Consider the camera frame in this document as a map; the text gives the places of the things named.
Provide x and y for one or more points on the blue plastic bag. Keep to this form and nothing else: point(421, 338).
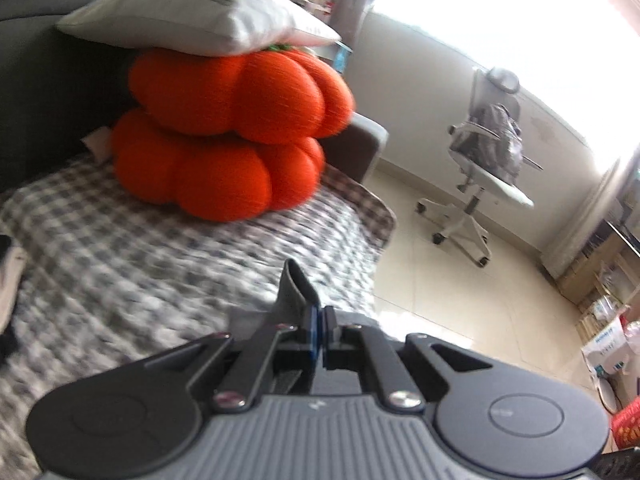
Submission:
point(342, 57)

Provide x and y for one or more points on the grey t-shirt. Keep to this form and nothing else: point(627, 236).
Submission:
point(295, 295)

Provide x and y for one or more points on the red paper decoration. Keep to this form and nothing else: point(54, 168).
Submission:
point(627, 422)

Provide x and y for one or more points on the wooden shelf unit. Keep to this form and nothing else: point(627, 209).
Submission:
point(607, 280)

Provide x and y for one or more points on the beige and navy folded garment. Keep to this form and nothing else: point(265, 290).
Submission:
point(10, 280)

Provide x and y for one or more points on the grey checked quilted blanket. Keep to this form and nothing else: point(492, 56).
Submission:
point(130, 270)

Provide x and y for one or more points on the grey backpack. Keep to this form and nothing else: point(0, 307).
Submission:
point(492, 140)

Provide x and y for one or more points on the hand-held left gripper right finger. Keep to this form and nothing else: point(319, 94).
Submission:
point(328, 337)

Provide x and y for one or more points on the white office chair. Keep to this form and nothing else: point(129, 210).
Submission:
point(475, 200)

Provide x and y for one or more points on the grey sofa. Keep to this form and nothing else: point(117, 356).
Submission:
point(45, 85)

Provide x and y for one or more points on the white pillow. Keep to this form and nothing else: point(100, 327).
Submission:
point(190, 12)

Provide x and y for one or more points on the orange pumpkin cushion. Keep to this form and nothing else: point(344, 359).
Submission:
point(240, 92)
point(210, 177)

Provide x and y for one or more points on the window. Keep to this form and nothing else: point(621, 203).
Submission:
point(500, 20)

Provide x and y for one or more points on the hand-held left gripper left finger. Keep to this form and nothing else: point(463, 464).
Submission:
point(314, 337)

